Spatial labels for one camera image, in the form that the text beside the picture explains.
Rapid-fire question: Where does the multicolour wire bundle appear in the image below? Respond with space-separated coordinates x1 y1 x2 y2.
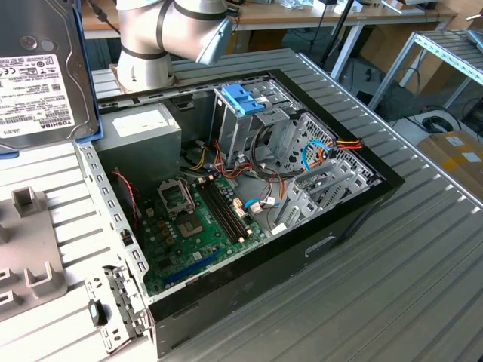
180 138 288 207

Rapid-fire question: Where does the grey metal slat shelf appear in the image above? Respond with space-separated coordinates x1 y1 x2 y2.
368 29 483 111

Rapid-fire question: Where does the grey power supply unit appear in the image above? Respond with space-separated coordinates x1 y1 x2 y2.
94 102 183 189

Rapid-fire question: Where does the short blue board wire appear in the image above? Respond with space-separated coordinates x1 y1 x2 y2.
244 198 282 213

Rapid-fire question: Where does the blue looped data wire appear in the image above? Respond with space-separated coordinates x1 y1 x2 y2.
300 139 335 171

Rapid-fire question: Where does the grey parts rack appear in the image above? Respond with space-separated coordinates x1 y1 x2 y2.
0 186 69 322

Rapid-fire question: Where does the black open PC case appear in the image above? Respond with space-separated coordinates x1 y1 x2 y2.
73 69 405 359

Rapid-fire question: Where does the green motherboard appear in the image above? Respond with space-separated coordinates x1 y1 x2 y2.
137 175 267 298

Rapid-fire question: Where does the black cable coil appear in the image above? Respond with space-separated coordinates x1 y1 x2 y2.
421 115 456 133

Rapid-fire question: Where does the cardboard box with yellow tape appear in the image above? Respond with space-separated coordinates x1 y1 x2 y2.
417 130 483 192

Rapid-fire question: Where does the hard disk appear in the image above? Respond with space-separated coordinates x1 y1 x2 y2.
0 0 104 160

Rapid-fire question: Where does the metal socket cover frame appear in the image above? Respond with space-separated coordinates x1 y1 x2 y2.
156 179 197 220

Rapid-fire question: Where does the black RAM slot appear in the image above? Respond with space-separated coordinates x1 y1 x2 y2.
197 183 237 244
202 182 242 241
208 180 248 239
214 179 253 237

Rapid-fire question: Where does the red orange yellow power wire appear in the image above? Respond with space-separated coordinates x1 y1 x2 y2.
318 137 363 167

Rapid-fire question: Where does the blue expansion slot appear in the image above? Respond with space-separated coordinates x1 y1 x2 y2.
162 247 223 287

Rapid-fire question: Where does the CPU socket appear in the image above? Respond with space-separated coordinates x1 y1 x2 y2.
177 213 207 239

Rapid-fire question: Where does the black stand pole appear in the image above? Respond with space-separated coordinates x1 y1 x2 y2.
318 0 358 69

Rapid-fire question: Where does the grey metal disk bay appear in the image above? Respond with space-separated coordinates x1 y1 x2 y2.
269 112 382 237

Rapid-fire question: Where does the black case latch knob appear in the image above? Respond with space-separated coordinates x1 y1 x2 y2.
87 299 109 327

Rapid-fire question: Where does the red black fan wire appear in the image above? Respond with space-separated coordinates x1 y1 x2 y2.
112 169 140 232

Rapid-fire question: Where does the metal expansion card bracket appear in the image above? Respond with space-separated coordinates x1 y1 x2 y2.
83 265 156 354

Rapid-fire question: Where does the wooden desk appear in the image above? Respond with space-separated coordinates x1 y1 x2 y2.
81 0 460 82

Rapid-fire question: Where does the white board connector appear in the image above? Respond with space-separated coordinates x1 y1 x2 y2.
232 198 248 222

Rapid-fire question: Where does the grey metal drive cage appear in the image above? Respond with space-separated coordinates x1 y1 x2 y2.
209 79 303 170

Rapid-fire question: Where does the blue plastic cage latch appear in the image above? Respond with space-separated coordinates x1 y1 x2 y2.
221 84 267 116

